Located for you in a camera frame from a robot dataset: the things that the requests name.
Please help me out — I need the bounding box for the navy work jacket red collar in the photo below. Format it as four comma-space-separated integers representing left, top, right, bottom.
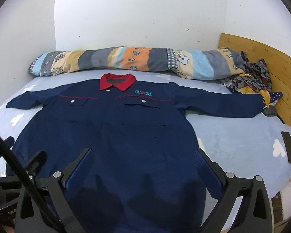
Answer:
7, 74, 265, 232

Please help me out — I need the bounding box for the black smartphone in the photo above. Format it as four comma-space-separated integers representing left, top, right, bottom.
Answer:
281, 131, 291, 163

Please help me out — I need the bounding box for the light blue cloud bedsheet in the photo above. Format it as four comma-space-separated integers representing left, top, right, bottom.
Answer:
0, 69, 291, 231

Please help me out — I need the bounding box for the small dark grey pouch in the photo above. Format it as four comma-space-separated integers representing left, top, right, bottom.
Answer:
262, 106, 277, 117

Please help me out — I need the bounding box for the patterned crumpled cloth pile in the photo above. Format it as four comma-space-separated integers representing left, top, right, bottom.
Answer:
220, 51, 283, 108

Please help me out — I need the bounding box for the wooden headboard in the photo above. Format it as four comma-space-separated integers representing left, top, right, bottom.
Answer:
218, 33, 291, 127

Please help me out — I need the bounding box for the striped patchwork rolled quilt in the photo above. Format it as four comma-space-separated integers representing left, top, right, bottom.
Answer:
28, 47, 245, 80

